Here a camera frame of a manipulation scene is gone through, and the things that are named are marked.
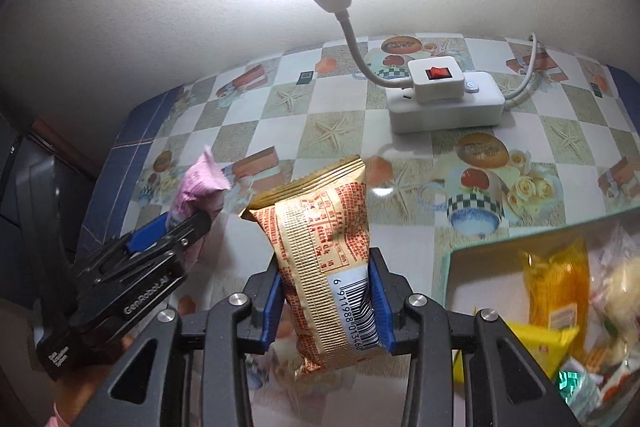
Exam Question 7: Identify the clear orange snack packet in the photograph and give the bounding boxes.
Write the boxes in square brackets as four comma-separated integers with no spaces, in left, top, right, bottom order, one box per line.
[517,237,593,348]

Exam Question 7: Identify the white cardboard tray green rim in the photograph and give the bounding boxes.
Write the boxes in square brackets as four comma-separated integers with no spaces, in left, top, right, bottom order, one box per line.
[442,212,640,427]

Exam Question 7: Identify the tan snack packet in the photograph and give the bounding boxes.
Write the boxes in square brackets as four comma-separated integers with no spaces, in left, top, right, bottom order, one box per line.
[241,156,383,383]

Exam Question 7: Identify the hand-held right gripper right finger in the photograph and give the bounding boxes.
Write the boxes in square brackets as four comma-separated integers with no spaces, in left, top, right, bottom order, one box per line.
[369,247,566,427]

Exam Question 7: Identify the yellow snack packet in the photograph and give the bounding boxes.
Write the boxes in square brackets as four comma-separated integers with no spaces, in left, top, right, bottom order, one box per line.
[452,319,581,388]

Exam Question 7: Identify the bun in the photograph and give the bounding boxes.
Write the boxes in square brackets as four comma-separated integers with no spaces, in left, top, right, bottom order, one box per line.
[587,227,640,358]

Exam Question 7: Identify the grey power strip cable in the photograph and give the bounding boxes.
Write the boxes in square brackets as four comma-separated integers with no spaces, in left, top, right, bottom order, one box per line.
[502,32,543,108]

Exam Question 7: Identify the white power strip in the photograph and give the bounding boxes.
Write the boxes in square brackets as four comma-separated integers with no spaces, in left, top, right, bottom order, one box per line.
[387,72,506,135]

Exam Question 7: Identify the person's left hand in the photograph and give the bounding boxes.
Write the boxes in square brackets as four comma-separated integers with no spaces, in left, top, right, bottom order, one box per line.
[52,336,134,427]

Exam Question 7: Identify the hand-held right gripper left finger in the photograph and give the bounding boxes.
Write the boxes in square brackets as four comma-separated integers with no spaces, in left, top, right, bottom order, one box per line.
[85,268,285,427]

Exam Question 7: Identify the dark cabinet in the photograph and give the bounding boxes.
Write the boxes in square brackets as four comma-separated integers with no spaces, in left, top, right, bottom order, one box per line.
[0,112,101,268]

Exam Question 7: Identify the green snack packet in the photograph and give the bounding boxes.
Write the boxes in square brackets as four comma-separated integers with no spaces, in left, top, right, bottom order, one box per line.
[555,357,601,408]

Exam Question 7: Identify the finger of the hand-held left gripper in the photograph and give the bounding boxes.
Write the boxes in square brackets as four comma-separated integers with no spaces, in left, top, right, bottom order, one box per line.
[95,207,212,296]
[75,213,174,281]

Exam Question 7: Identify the pink snack packet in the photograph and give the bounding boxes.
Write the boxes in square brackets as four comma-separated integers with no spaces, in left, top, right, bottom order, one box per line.
[170,146,232,275]

